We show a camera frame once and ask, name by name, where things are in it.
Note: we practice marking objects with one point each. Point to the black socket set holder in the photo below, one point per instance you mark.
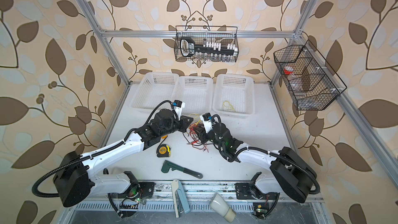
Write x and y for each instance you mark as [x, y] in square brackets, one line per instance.
[189, 48]

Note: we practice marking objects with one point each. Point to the back black wire basket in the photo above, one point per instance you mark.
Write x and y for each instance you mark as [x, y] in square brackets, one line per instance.
[220, 34]

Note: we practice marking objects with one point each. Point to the white plastic basket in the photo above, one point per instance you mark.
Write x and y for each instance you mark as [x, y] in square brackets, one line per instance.
[153, 89]
[234, 96]
[195, 92]

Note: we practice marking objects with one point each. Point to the red item in wire basket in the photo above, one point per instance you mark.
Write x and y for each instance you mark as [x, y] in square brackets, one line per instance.
[288, 70]

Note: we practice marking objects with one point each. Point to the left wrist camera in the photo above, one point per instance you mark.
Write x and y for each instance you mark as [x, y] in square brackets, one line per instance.
[178, 106]

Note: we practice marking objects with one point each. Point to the green black pipe wrench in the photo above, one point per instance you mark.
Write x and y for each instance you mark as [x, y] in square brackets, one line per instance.
[167, 166]

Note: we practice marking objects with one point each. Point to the right white plastic basket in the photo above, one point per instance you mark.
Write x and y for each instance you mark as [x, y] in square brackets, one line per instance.
[234, 96]

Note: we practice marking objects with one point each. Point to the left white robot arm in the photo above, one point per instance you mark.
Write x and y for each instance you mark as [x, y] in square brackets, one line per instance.
[76, 177]

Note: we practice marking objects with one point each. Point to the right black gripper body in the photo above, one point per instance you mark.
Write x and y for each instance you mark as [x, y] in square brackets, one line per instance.
[210, 137]

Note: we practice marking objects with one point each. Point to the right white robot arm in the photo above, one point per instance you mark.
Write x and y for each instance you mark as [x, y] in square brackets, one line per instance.
[294, 176]

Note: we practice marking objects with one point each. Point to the black wire basket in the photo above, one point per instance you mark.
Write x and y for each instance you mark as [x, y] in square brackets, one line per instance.
[220, 34]
[314, 84]

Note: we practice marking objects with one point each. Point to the yellow black tape measure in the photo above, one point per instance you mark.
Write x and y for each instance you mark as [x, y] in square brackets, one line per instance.
[163, 151]

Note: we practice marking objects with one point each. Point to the right black wire basket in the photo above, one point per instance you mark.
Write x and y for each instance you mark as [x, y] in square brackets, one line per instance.
[314, 84]

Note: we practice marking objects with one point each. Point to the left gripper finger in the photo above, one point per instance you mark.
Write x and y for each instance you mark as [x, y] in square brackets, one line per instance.
[187, 119]
[185, 127]

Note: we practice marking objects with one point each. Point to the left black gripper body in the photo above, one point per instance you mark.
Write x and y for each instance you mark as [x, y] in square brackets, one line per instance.
[172, 127]

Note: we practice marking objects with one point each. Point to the middle white plastic basket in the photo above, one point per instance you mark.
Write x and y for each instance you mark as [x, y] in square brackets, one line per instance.
[195, 92]

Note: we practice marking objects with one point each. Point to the left white plastic basket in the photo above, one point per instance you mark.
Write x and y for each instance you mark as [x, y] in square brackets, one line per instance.
[153, 89]

